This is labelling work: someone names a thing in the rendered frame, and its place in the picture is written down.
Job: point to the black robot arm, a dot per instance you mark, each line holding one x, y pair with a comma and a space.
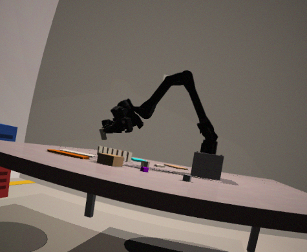
185, 78

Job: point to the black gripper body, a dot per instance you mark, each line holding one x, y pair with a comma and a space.
126, 124

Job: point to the purple block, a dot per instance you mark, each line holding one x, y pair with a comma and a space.
144, 169

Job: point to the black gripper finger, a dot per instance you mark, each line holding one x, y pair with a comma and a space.
115, 127
108, 123

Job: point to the orange flat block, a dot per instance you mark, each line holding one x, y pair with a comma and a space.
68, 154

